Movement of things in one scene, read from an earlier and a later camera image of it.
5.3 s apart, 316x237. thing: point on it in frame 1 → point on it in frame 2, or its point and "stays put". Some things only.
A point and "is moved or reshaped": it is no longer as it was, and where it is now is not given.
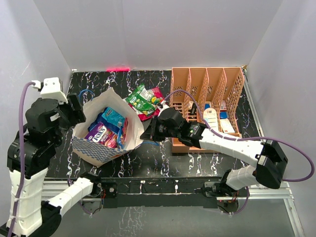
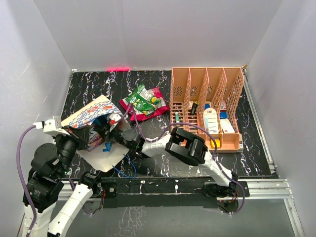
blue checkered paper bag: x=96 y=154 is moved or reshaped
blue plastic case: x=223 y=115 stays put
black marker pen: x=193 y=109 stays put
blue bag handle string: x=87 y=90 → x=124 y=174
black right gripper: x=151 y=133 → x=107 y=134
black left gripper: x=75 y=107 → x=81 y=136
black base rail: x=161 y=192 stays put
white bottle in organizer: x=211 y=115 stays put
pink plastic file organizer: x=209 y=97 stays put
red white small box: x=223 y=105 stays put
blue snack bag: x=111 y=119 → x=108 y=147
